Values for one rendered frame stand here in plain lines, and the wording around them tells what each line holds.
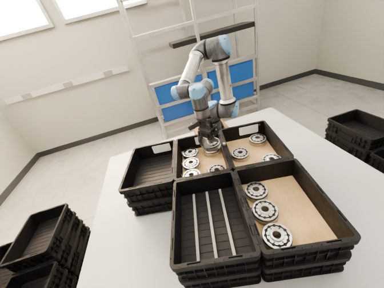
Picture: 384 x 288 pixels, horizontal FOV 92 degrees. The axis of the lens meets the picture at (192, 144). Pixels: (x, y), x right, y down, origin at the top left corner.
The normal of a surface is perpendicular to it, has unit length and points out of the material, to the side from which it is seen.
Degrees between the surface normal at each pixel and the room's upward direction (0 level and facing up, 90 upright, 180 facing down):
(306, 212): 0
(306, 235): 0
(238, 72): 90
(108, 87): 90
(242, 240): 0
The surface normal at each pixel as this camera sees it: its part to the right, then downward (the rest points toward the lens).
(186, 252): -0.22, -0.81
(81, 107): 0.22, 0.50
